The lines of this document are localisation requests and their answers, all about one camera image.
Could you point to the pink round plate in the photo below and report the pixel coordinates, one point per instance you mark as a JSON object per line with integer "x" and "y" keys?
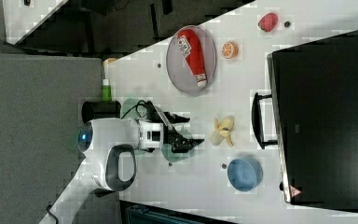
{"x": 178, "y": 70}

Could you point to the teal green cup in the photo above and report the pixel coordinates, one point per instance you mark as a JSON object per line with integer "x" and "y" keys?
{"x": 175, "y": 154}

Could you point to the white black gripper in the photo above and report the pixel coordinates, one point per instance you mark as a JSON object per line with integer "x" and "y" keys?
{"x": 151, "y": 135}

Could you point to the blue bowl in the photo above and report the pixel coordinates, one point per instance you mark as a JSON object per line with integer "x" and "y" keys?
{"x": 244, "y": 174}

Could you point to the red ketchup bottle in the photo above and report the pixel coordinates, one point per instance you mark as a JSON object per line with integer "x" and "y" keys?
{"x": 190, "y": 47}

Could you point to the green bottle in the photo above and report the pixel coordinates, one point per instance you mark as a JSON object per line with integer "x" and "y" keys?
{"x": 106, "y": 91}

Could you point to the peeled yellow banana toy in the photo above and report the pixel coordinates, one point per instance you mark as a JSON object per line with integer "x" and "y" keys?
{"x": 222, "y": 131}

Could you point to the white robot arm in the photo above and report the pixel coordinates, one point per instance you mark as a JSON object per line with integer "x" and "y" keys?
{"x": 102, "y": 141}

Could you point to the orange slice toy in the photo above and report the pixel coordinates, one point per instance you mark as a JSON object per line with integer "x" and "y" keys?
{"x": 230, "y": 50}

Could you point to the black toaster oven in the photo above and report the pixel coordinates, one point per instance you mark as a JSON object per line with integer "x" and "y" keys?
{"x": 314, "y": 93}

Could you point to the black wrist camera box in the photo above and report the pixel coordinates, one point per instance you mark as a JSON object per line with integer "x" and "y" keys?
{"x": 155, "y": 114}

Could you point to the black cylindrical cup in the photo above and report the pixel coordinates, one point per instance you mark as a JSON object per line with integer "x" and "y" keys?
{"x": 100, "y": 110}

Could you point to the red strawberry toy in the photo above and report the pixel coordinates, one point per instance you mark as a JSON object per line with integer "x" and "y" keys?
{"x": 268, "y": 22}

